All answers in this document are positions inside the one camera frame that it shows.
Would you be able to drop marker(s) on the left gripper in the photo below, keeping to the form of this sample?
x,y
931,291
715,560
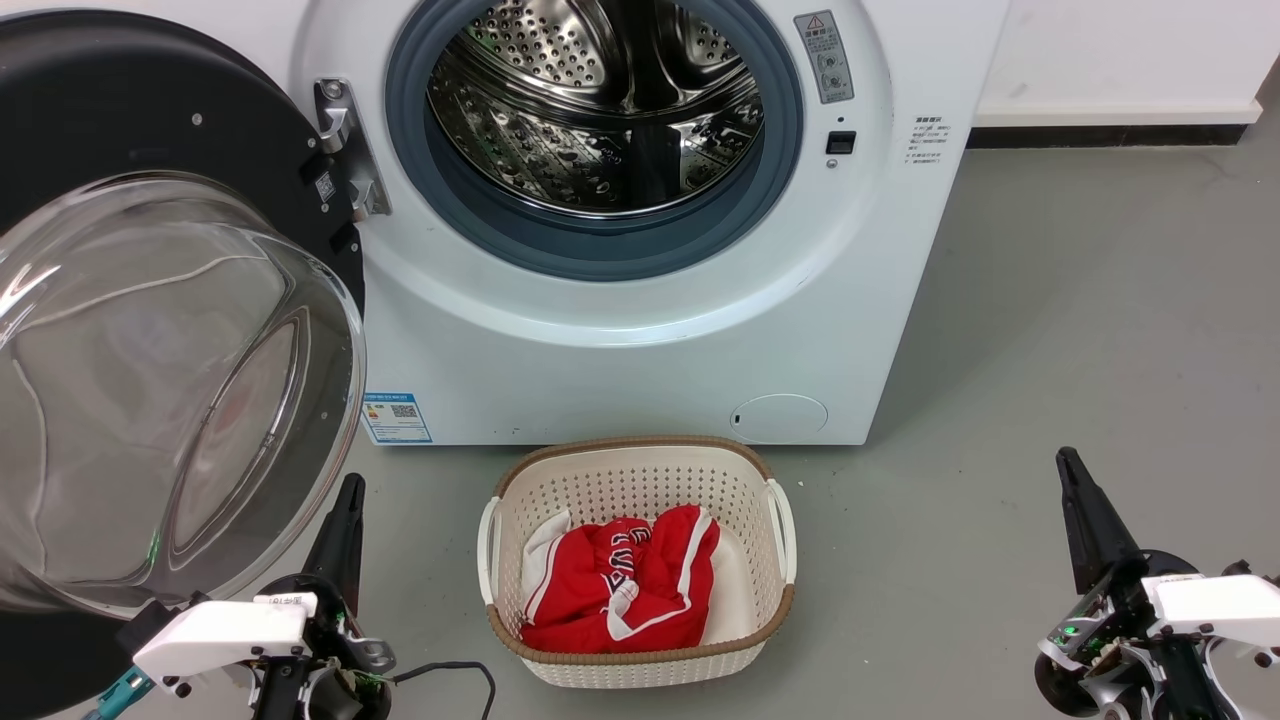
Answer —
x,y
340,680

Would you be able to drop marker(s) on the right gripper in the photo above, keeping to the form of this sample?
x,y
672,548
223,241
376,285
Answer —
x,y
1095,640

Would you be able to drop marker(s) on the black round glass washer door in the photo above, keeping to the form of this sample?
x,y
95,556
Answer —
x,y
120,110

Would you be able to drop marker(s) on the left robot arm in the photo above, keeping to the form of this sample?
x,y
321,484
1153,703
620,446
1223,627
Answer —
x,y
280,695

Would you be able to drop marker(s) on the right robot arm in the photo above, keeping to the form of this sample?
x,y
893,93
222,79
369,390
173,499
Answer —
x,y
1195,690

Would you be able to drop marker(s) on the white front-load washing machine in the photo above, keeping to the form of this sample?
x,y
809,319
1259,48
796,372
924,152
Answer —
x,y
650,380

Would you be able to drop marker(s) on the metal door hinge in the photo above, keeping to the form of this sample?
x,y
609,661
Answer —
x,y
345,140

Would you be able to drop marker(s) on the black door lock slot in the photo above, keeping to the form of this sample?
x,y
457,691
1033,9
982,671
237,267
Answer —
x,y
841,142

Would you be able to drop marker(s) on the blue energy label sticker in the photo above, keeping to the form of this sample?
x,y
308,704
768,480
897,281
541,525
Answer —
x,y
398,418

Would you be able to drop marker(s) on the red sports garment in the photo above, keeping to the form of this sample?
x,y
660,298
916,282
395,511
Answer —
x,y
600,600

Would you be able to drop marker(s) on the white perforated laundry basket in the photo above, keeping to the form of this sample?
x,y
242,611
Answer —
x,y
640,470

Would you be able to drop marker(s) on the round white filter cover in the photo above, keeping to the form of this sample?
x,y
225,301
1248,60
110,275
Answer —
x,y
778,418

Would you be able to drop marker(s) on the white skirting board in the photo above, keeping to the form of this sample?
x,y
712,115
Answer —
x,y
1100,112

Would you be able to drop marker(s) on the printed text label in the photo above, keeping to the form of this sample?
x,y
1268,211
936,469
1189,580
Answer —
x,y
927,140

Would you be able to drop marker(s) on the perforated steel washer drum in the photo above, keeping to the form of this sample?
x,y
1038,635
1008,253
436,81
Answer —
x,y
560,130

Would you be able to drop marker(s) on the grey warning label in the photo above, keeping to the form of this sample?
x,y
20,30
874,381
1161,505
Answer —
x,y
824,58

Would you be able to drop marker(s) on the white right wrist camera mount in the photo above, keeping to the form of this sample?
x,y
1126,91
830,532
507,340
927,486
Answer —
x,y
1215,605

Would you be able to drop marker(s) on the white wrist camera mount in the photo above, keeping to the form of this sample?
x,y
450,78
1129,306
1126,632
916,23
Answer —
x,y
1215,605
220,630

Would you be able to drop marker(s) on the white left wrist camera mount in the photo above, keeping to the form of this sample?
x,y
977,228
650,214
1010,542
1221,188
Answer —
x,y
220,630

